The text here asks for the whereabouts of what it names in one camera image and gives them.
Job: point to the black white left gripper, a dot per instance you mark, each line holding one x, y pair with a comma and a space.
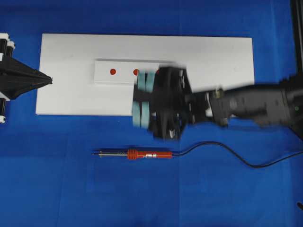
11, 89

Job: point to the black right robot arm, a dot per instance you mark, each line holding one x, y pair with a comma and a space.
265, 104

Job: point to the white raised strip plate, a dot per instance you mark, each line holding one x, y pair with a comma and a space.
119, 71

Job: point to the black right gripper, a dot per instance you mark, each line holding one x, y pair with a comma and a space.
166, 115

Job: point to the black aluminium frame rail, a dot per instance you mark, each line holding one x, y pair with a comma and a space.
297, 20

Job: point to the white foam board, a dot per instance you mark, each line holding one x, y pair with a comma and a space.
69, 60

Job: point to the red handled soldering iron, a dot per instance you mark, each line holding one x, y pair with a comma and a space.
132, 154

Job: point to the blue table mat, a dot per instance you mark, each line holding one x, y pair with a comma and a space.
48, 177

